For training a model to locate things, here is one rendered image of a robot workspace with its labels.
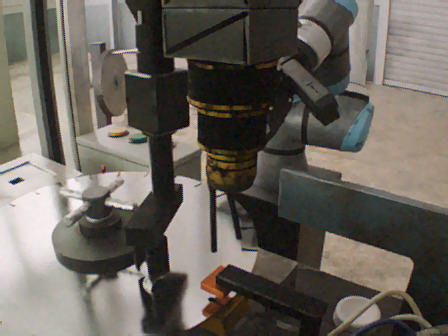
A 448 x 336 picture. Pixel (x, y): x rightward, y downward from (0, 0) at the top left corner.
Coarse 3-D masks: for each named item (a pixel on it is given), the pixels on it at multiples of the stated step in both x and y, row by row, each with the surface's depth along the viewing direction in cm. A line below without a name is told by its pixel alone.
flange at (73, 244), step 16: (64, 224) 41; (80, 224) 39; (96, 224) 39; (112, 224) 39; (64, 240) 39; (80, 240) 38; (96, 240) 39; (112, 240) 39; (64, 256) 37; (80, 256) 36; (96, 256) 36; (112, 256) 37; (128, 256) 37
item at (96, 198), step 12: (120, 180) 43; (60, 192) 40; (72, 192) 40; (84, 192) 39; (96, 192) 39; (108, 192) 39; (84, 204) 37; (96, 204) 38; (108, 204) 38; (120, 204) 38; (132, 204) 38; (72, 216) 36; (96, 216) 39; (108, 216) 40
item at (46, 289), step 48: (48, 192) 50; (144, 192) 51; (192, 192) 51; (0, 240) 40; (48, 240) 40; (192, 240) 41; (240, 240) 41; (0, 288) 33; (48, 288) 33; (96, 288) 34; (144, 288) 34; (192, 288) 34
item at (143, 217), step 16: (160, 144) 34; (160, 160) 34; (160, 176) 35; (160, 192) 36; (176, 192) 37; (144, 208) 34; (160, 208) 34; (176, 208) 37; (128, 224) 32; (144, 224) 32; (160, 224) 33; (128, 240) 32; (144, 240) 31; (160, 240) 33; (144, 256) 35; (160, 256) 34; (160, 272) 34
